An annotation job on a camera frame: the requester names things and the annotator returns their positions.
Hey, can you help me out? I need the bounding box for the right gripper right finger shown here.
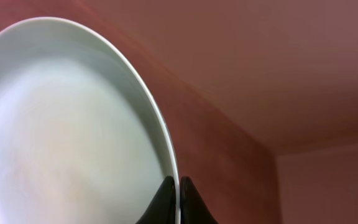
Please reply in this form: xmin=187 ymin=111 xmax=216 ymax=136
xmin=180 ymin=176 xmax=218 ymax=224

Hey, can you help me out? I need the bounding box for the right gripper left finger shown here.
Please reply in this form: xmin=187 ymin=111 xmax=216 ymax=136
xmin=136 ymin=176 xmax=176 ymax=224

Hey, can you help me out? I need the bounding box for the light blue plate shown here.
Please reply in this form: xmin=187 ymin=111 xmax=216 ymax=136
xmin=0 ymin=17 xmax=180 ymax=223

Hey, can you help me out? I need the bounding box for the red serving tray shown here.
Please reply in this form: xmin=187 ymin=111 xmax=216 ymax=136
xmin=0 ymin=0 xmax=282 ymax=224

